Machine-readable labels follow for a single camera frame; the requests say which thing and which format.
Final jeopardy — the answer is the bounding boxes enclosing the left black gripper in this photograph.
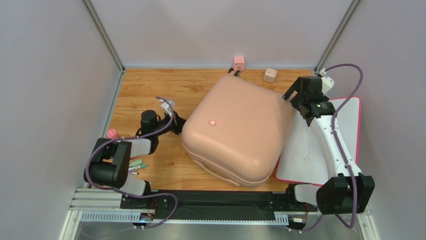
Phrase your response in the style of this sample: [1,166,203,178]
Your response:
[153,109,193,136]

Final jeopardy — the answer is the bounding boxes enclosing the pink suitcase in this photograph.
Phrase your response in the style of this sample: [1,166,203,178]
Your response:
[181,70,297,188]

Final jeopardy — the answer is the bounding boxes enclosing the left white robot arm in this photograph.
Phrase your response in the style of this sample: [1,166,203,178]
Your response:
[83,110,187,197]

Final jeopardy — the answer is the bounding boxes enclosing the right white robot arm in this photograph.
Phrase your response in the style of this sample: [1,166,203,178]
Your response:
[276,76,375,215]

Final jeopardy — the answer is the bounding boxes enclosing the white board pink edge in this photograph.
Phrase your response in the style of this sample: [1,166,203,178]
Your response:
[275,96,362,186]

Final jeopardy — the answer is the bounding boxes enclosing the green marker pens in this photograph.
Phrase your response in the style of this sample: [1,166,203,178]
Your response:
[128,159,148,175]

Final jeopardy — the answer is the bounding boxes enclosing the pink capped bottle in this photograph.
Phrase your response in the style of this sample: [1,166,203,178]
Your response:
[106,128,120,139]

